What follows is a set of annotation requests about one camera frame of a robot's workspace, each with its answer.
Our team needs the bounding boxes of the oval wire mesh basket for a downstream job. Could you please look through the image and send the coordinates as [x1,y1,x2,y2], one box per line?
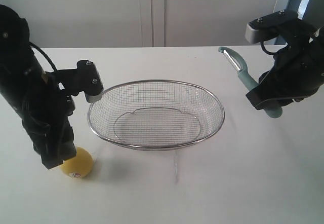
[87,80,225,151]

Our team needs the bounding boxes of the teal handled peeler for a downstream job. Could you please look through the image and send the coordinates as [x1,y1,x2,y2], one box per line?
[218,46,282,118]

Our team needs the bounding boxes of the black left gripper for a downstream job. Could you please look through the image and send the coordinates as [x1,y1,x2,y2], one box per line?
[1,46,76,169]

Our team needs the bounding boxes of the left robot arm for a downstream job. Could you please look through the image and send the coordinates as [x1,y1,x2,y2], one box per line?
[1,5,76,169]

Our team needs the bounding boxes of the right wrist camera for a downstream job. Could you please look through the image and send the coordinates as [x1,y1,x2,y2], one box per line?
[245,10,298,44]

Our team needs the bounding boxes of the yellow lemon with sticker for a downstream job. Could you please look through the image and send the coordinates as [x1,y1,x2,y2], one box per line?
[60,147,94,178]

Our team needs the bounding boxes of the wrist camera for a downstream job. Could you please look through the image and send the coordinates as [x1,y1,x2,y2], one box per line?
[245,10,298,44]
[52,60,103,103]

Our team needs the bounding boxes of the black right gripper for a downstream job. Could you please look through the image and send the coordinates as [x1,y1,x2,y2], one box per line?
[246,19,323,110]

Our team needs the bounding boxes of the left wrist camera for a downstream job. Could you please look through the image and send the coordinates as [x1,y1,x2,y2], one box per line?
[52,60,103,103]

